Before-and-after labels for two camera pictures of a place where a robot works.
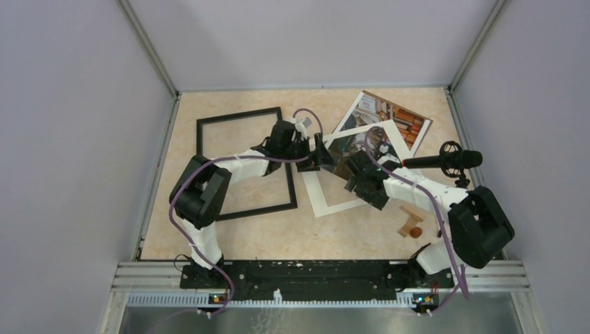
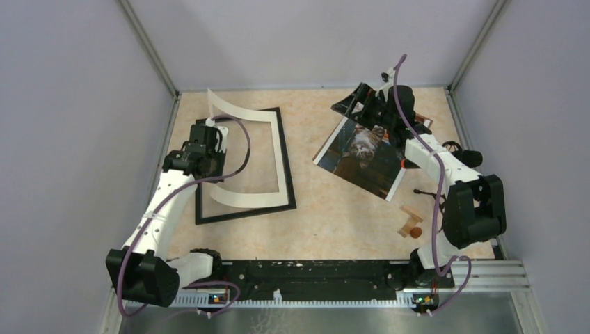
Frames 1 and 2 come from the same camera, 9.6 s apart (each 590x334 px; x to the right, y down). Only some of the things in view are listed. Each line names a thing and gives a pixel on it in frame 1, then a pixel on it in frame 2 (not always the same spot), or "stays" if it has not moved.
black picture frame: [201, 122] stays
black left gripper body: [298, 147] → [218, 162]
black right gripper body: [376, 200] → [383, 117]
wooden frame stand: [410, 223] stays
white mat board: [312, 178] → [249, 196]
